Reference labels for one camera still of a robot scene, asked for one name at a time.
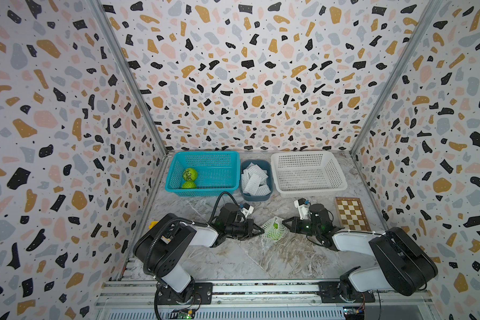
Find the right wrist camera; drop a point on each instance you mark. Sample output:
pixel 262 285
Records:
pixel 302 206

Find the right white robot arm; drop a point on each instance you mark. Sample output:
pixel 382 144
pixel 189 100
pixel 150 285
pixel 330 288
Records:
pixel 402 266

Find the teal plastic basket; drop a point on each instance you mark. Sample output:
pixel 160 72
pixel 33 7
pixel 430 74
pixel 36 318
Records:
pixel 217 171

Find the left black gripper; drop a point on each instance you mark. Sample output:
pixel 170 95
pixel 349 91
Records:
pixel 249 226

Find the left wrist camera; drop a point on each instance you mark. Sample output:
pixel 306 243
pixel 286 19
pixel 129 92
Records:
pixel 246 209

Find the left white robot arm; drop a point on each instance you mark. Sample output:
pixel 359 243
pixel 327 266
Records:
pixel 162 247

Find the white plastic basket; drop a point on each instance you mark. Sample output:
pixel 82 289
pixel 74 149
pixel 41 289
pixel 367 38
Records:
pixel 307 173

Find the wooden chessboard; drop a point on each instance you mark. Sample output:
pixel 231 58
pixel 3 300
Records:
pixel 351 214

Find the pile of white foam nets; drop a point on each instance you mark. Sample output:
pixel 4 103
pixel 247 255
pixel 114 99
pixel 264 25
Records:
pixel 254 181

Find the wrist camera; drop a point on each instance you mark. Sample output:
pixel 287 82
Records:
pixel 246 209
pixel 302 206

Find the dark teal small bin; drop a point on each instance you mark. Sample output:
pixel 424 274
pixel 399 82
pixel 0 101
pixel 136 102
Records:
pixel 264 165

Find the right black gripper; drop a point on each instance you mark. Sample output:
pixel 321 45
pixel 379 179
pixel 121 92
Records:
pixel 294 224

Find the white foam net sleeve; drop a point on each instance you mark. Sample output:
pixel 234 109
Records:
pixel 267 224

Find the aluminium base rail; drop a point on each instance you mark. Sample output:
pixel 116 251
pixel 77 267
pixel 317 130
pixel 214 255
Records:
pixel 259 299

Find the yellow triangular plastic piece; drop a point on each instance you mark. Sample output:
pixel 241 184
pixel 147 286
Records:
pixel 152 224

